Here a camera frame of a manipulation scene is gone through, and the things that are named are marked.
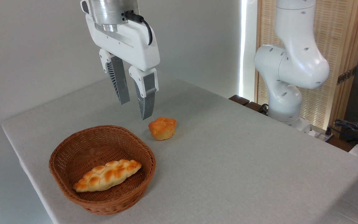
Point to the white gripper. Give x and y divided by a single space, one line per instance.
126 40

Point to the long braided bread loaf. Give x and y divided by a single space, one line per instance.
107 174

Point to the round orange bread bun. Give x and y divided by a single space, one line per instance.
162 128

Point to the brown wicker basket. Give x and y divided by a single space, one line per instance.
73 149

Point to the dark brown wooden block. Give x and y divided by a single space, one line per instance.
239 100
255 107

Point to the dark metal screen hinge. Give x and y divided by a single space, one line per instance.
346 75

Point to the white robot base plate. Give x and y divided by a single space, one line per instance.
303 126

